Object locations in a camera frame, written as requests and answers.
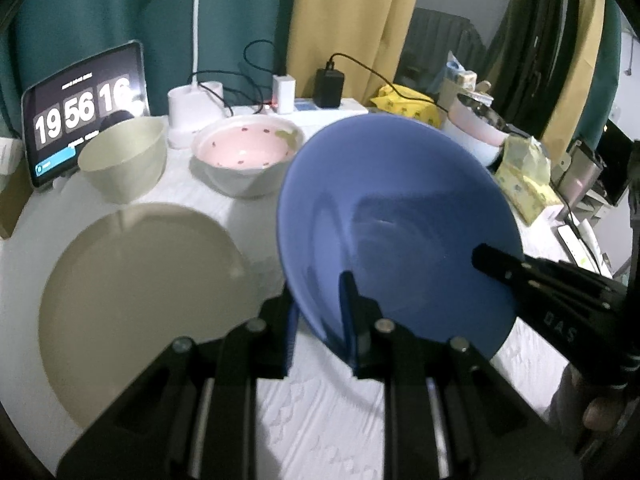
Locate large blue bowl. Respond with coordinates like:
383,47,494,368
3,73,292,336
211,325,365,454
277,114,523,362

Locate beige plate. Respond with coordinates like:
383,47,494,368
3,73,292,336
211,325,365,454
38,204,259,428

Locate pink white ceramic bowl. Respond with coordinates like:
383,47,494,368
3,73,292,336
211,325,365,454
191,115,305,198

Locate beige bowl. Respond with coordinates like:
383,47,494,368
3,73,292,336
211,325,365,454
78,116,167,204

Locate stacked pink blue bowls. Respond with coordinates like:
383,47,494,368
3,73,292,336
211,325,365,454
442,93,509,167

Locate person's right hand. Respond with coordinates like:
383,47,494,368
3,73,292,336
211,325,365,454
582,399,637,432

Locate smartphone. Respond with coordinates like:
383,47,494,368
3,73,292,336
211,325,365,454
556,226,599,273

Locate steel thermos mug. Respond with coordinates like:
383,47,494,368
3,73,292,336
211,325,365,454
554,140,604,209

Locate yellow tissue pack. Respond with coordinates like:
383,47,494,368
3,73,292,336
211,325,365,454
495,136,563,226

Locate black monitor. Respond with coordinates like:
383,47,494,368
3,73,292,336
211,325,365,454
596,120,634,206

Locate teal curtain right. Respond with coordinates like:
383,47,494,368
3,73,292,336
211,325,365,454
574,0,622,151

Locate teal curtain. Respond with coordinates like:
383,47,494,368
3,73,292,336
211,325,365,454
1,0,293,136
574,0,622,151

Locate white power strip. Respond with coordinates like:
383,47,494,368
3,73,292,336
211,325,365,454
258,98,369,124

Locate white charger plug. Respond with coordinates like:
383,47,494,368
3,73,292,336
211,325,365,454
271,75,296,115

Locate yellow snack bag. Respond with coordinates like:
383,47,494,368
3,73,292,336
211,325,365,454
370,84,440,129

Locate white desk lamp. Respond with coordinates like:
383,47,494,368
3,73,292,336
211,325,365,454
167,0,226,150

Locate black charger adapter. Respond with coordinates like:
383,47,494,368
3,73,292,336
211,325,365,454
312,68,345,108

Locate container with snacks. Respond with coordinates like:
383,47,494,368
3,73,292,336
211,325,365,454
437,51,494,110

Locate yellow curtain right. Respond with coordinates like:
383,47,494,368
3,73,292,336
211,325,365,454
541,0,605,162

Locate yellow curtain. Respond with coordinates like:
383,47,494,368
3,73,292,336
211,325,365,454
286,0,416,104
541,0,605,162

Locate cardboard box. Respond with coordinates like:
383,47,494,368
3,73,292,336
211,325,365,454
0,159,32,240

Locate tablet showing clock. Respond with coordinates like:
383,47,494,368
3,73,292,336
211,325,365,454
21,40,150,190

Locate small white box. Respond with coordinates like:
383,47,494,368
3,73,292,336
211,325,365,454
0,136,24,176

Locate yellow curtain left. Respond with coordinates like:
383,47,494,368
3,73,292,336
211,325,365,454
286,0,416,104

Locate teal curtain left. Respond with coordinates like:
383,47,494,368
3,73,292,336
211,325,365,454
1,0,293,136

